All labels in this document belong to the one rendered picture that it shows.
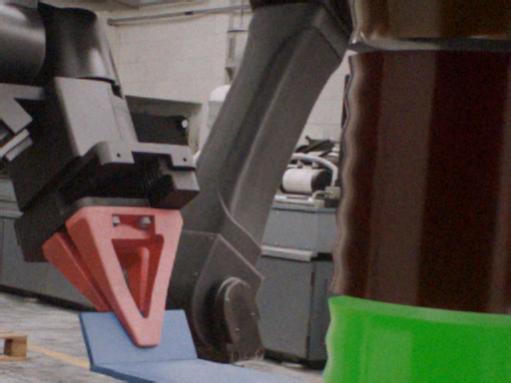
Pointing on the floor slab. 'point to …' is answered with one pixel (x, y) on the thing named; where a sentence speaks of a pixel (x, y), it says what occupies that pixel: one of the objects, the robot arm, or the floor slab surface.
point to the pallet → (13, 345)
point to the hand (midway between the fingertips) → (141, 334)
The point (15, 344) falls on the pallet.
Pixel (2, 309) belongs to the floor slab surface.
